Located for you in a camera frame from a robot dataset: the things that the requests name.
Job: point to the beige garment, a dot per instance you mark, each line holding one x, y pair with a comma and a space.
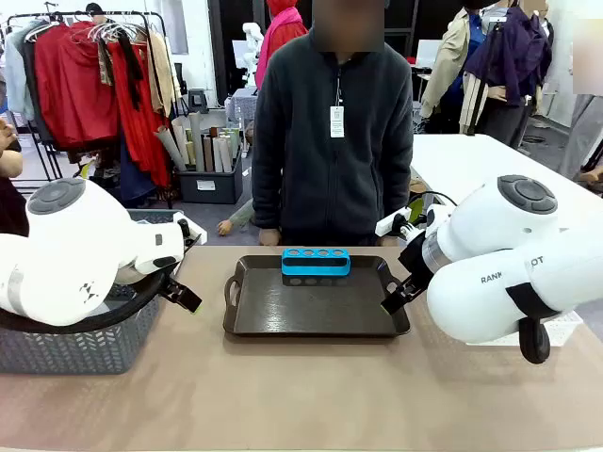
162, 70

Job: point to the mannequin in beige coat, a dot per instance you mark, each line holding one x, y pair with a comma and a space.
450, 66

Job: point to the mannequin in pink clothes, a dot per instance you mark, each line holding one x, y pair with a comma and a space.
282, 33

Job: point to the dark brown plastic tray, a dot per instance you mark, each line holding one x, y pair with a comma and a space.
311, 311

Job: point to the dark grey storage bin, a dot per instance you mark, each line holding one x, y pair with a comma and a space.
209, 186

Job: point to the grey paper roll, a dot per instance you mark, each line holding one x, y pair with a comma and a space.
172, 148

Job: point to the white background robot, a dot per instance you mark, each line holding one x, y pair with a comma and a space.
253, 47

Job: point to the black step stool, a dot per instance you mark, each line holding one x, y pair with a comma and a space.
198, 100

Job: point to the red hooded garment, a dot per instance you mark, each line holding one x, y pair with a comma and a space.
70, 85

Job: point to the brown paper roll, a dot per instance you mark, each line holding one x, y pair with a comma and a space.
208, 153

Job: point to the black scarf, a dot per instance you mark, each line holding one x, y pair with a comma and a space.
133, 70

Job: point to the white name badge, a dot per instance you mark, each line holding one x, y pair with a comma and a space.
337, 122

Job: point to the yellow-green object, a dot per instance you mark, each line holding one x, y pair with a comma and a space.
416, 212

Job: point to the person's left forearm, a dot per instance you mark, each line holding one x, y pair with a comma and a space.
398, 188

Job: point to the long red dress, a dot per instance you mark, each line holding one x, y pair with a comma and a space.
141, 132

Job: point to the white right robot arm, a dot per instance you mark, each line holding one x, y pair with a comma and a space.
499, 292

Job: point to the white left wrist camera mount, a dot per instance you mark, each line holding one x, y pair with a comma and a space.
198, 233

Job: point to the bystander in grey clothes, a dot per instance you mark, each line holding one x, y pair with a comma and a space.
581, 127

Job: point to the person's left hand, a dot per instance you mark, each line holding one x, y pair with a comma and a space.
390, 240

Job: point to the white table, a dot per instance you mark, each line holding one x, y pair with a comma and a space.
480, 165

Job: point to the grey plastic basket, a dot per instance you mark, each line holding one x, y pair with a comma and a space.
75, 348

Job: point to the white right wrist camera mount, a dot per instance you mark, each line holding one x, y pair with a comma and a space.
387, 223

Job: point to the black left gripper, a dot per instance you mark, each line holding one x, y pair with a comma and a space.
171, 286

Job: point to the person in dark fleece jacket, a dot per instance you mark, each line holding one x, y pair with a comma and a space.
325, 160

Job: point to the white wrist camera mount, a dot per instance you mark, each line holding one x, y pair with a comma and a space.
387, 223
198, 233

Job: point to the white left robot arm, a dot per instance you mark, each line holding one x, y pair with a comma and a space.
70, 263

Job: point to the person's right forearm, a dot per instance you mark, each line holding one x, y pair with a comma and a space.
266, 193

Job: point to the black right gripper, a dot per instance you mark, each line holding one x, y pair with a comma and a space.
417, 259

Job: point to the black clothes rack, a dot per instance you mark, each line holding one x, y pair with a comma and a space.
160, 28

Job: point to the light blue garment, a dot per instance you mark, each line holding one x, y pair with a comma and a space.
16, 75

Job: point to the blue test tube rack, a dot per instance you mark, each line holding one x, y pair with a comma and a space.
313, 268

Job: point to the grey-green paper roll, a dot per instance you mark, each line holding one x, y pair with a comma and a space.
197, 141

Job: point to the person's right hand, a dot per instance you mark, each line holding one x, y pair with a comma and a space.
269, 236

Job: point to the seated person in black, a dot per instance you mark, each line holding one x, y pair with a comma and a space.
10, 207

